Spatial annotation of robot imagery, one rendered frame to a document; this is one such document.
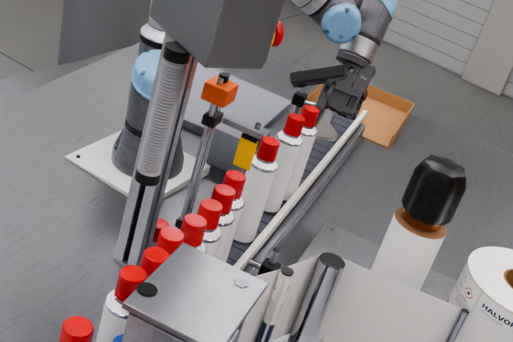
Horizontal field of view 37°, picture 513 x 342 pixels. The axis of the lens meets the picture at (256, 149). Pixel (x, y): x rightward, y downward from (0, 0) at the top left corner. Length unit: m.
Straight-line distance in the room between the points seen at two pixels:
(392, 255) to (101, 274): 0.48
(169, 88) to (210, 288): 0.32
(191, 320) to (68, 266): 0.57
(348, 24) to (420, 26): 4.38
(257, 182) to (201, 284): 0.51
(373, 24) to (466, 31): 4.14
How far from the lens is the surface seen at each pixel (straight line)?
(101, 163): 1.61
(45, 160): 1.60
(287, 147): 1.43
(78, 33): 3.85
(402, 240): 1.25
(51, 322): 1.23
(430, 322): 1.14
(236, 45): 0.99
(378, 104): 2.33
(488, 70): 5.67
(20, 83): 1.89
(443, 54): 5.81
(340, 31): 1.46
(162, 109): 1.05
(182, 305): 0.81
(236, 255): 1.36
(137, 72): 1.51
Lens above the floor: 1.66
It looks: 27 degrees down
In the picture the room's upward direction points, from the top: 17 degrees clockwise
